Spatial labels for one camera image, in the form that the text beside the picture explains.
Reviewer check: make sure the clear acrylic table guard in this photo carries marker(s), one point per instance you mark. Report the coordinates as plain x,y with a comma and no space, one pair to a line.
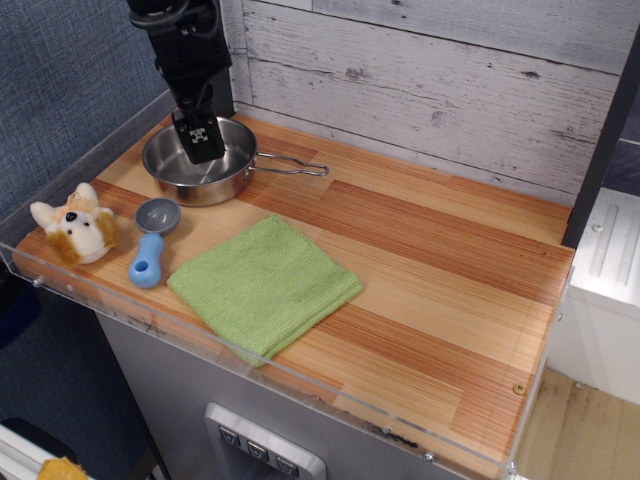
385,321

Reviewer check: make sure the grey toy fridge cabinet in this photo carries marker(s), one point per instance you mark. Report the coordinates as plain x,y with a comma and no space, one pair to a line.
365,416

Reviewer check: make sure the black frame post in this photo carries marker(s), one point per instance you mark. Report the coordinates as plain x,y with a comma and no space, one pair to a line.
613,126
223,98

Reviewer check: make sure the green folded microfiber cloth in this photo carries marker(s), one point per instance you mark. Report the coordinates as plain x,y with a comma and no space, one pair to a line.
264,288

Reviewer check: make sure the black left frame post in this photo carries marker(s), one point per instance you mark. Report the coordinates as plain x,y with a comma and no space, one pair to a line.
223,98

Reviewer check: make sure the white aluminium side box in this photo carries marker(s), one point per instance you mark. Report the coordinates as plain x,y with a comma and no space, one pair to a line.
595,339

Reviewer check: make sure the silver metal pot with handle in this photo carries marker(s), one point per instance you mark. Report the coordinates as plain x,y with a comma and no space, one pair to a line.
218,180

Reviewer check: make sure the silver dispenser button panel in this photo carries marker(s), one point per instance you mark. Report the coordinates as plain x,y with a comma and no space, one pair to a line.
260,447

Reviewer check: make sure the black right frame post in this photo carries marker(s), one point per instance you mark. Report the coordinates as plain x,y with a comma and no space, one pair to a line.
613,126

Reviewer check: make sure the yellow black object bottom left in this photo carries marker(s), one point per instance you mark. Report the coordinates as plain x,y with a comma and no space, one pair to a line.
61,469

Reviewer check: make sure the blue grey toy scoop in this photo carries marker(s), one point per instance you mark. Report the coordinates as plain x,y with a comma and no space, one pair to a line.
155,218

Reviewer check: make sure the plush corgi dog head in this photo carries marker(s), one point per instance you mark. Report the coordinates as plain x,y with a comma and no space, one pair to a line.
80,231

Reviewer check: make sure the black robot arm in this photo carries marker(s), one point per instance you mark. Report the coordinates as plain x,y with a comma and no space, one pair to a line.
172,11

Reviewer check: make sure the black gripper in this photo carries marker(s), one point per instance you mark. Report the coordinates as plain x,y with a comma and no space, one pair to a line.
189,55

